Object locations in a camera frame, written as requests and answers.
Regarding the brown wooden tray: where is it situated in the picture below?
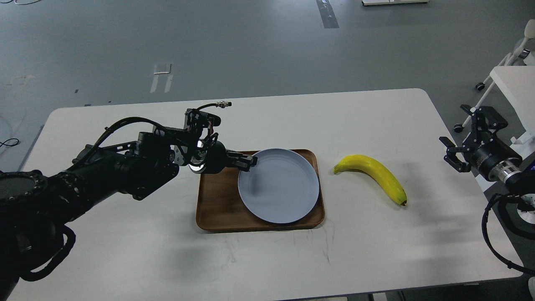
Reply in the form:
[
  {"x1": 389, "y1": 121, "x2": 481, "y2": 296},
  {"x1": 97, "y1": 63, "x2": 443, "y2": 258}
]
[{"x1": 196, "y1": 149, "x2": 325, "y2": 232}]

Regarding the white board on floor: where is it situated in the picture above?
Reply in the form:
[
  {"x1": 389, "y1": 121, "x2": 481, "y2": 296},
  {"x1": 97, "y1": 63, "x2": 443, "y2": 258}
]
[{"x1": 361, "y1": 0, "x2": 430, "y2": 6}]

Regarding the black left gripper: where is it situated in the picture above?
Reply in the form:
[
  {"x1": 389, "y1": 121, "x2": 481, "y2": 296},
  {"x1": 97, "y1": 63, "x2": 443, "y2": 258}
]
[{"x1": 188, "y1": 141, "x2": 258, "y2": 174}]

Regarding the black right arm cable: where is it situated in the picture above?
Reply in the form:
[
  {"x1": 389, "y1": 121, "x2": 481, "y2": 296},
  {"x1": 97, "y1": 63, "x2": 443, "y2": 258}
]
[{"x1": 481, "y1": 193, "x2": 535, "y2": 276}]

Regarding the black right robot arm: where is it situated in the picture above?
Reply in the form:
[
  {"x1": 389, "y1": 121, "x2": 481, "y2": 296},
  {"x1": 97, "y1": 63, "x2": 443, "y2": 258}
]
[{"x1": 439, "y1": 105, "x2": 534, "y2": 211}]

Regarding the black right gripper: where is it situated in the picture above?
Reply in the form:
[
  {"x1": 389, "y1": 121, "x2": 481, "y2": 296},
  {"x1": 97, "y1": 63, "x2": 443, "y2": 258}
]
[{"x1": 439, "y1": 105, "x2": 523, "y2": 182}]

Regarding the yellow banana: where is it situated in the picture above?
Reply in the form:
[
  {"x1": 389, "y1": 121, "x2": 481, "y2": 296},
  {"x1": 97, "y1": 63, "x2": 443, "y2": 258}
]
[{"x1": 332, "y1": 154, "x2": 408, "y2": 207}]

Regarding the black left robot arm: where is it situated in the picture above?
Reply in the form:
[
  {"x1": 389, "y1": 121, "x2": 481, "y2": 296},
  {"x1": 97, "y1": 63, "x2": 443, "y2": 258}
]
[{"x1": 0, "y1": 105, "x2": 257, "y2": 301}]

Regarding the blue round plate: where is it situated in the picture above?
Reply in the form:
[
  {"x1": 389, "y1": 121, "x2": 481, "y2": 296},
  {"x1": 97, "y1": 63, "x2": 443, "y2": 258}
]
[{"x1": 237, "y1": 148, "x2": 320, "y2": 224}]

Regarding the white side table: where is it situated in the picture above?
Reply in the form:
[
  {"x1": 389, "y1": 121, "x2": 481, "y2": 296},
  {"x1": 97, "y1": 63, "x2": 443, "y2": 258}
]
[{"x1": 490, "y1": 66, "x2": 535, "y2": 135}]

